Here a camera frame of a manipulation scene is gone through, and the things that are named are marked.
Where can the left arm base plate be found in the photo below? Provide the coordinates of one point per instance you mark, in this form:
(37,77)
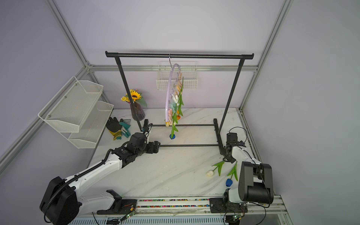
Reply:
(119,206)

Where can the white mesh two-tier shelf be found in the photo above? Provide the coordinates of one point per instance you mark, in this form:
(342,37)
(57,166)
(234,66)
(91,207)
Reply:
(78,113)

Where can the sunflower bouquet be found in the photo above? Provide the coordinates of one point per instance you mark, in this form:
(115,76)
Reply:
(136,97)

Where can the green gardening glove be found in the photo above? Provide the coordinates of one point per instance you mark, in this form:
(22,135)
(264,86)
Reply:
(124,128)

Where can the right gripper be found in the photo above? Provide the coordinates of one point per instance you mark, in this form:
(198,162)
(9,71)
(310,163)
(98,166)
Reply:
(223,151)

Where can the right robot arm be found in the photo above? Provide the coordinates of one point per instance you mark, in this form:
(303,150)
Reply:
(250,180)

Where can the purple clip hanger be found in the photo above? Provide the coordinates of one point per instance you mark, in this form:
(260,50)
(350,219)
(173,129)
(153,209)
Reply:
(173,92)

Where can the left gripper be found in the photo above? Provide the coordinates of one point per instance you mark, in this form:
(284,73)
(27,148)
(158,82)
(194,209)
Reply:
(155,149)

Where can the purple ribbed vase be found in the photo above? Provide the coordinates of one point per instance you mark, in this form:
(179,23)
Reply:
(137,112)

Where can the black clothes rack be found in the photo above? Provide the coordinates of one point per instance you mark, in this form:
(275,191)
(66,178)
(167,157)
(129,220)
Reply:
(242,58)

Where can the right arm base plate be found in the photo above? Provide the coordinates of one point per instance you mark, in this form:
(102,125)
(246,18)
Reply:
(218,205)

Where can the blue tulip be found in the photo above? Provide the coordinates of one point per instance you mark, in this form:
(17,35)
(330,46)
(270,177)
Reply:
(233,174)
(172,120)

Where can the white wire wall basket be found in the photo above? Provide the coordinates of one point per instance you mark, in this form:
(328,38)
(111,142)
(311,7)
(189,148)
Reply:
(188,70)

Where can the white tulip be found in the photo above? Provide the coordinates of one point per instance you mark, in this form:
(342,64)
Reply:
(180,90)
(216,170)

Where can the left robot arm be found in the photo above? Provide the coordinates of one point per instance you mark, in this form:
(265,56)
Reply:
(64,199)

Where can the aluminium front rail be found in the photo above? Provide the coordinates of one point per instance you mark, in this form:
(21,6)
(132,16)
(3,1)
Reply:
(190,211)

